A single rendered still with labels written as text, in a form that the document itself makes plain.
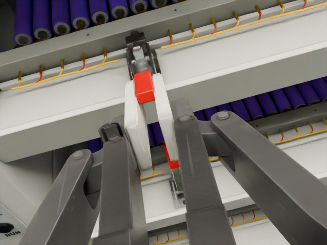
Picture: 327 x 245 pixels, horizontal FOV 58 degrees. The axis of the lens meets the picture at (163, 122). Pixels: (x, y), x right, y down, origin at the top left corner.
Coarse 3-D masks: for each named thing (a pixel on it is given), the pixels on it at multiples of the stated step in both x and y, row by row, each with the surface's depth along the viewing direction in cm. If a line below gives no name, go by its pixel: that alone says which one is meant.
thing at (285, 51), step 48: (0, 48) 32; (192, 48) 27; (240, 48) 26; (288, 48) 25; (0, 96) 28; (48, 96) 27; (96, 96) 26; (192, 96) 27; (240, 96) 28; (0, 144) 27; (48, 144) 28
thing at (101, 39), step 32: (192, 0) 27; (224, 0) 26; (256, 0) 26; (288, 0) 27; (96, 32) 27; (128, 32) 26; (160, 32) 27; (192, 32) 26; (224, 32) 26; (0, 64) 27; (32, 64) 27; (64, 64) 28
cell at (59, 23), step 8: (56, 0) 31; (64, 0) 31; (56, 8) 30; (64, 8) 30; (56, 16) 30; (64, 16) 30; (56, 24) 29; (64, 24) 29; (56, 32) 30; (64, 32) 30
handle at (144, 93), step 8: (136, 56) 24; (144, 56) 24; (136, 64) 24; (144, 64) 23; (136, 72) 22; (144, 72) 21; (136, 80) 20; (144, 80) 20; (136, 88) 19; (144, 88) 19; (152, 88) 19; (136, 96) 19; (144, 96) 19; (152, 96) 19
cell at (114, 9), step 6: (108, 0) 31; (114, 0) 29; (120, 0) 29; (126, 0) 30; (114, 6) 29; (120, 6) 29; (126, 6) 29; (114, 12) 29; (120, 12) 29; (126, 12) 30
